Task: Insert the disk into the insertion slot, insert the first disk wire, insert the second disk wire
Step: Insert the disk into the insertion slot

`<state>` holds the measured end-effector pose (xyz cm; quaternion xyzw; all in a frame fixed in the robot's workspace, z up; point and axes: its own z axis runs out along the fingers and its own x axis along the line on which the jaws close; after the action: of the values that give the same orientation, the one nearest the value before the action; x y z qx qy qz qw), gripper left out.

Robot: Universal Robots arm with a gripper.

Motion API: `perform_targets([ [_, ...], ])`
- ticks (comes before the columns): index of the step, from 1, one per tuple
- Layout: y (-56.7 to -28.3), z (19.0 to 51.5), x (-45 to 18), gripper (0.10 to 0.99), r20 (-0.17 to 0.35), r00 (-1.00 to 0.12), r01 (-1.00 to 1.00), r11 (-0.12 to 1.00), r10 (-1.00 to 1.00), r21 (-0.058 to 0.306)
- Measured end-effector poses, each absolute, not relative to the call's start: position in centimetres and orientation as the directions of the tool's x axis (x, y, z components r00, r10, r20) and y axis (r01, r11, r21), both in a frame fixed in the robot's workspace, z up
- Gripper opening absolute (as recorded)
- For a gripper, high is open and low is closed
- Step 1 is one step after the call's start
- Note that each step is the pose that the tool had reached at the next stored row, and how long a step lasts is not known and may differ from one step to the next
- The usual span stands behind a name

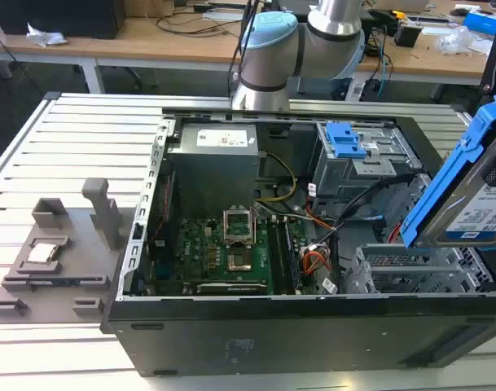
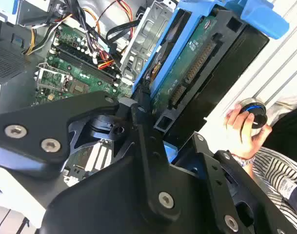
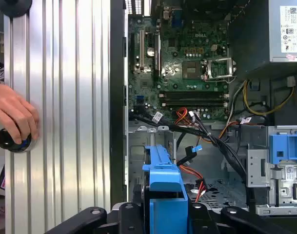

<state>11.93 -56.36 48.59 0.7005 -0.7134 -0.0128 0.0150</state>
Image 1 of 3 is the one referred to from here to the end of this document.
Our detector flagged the hard disk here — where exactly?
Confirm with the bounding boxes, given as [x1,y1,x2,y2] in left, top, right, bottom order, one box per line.
[400,95,496,249]

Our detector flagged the black RAM slot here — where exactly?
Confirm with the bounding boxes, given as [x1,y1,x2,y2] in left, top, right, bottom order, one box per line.
[266,219,288,294]

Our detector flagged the blue cardboard box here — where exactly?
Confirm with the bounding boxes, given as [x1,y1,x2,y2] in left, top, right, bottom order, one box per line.
[462,10,496,38]

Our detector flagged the clear plastic bag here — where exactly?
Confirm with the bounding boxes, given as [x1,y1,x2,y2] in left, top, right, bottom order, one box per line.
[436,25,476,55]

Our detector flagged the small black box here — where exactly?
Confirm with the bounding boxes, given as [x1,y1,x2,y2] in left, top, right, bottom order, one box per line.
[393,22,424,48]

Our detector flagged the blue plastic drive latch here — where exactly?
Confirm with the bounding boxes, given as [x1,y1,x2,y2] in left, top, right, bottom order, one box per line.
[324,121,367,159]

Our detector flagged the metal drive cage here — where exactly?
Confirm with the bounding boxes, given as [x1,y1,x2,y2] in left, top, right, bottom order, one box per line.
[314,121,424,200]

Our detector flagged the black RAM stick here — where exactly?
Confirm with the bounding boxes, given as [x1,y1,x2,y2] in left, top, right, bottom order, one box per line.
[283,219,305,288]

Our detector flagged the gray power supply unit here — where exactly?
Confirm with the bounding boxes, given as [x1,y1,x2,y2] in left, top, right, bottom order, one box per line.
[165,121,261,213]

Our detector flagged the metal socket cover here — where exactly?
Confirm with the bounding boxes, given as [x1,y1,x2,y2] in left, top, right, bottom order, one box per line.
[222,207,257,245]

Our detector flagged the CPU socket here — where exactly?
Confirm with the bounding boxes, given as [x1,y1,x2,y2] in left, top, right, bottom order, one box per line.
[226,251,253,273]

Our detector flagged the wooden desk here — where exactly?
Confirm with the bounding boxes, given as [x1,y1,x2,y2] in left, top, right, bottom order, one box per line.
[0,0,496,86]

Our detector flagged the black graphics card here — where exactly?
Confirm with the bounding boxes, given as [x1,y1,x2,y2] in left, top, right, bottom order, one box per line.
[196,282,269,296]

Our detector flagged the green motherboard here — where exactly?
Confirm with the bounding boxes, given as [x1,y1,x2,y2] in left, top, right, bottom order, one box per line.
[149,215,314,297]

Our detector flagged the black open PC case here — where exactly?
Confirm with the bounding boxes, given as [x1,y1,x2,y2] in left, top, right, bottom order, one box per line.
[99,106,496,378]

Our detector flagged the large black box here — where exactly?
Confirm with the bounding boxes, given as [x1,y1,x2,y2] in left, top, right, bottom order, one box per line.
[0,0,126,40]

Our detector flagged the crumpled white paper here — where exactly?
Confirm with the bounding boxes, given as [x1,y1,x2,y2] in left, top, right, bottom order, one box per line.
[25,22,68,48]

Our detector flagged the gray parts rack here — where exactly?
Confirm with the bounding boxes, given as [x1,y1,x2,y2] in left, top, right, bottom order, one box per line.
[0,178,129,325]

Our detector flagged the long RAM stick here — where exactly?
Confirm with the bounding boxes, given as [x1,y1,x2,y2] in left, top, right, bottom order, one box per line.
[27,278,104,287]

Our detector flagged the silver CPU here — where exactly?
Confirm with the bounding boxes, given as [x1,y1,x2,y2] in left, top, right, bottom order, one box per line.
[27,243,61,264]

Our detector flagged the thick black wire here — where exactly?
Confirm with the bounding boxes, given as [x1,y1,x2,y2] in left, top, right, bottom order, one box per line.
[332,174,415,234]

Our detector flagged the yellow and black wire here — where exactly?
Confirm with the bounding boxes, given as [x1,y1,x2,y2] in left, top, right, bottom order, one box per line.
[257,151,297,203]

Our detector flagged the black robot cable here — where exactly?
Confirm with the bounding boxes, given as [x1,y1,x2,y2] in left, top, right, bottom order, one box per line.
[226,0,261,101]

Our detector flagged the orange wire bundle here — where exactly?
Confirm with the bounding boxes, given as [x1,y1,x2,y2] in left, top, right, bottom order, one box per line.
[301,243,334,282]

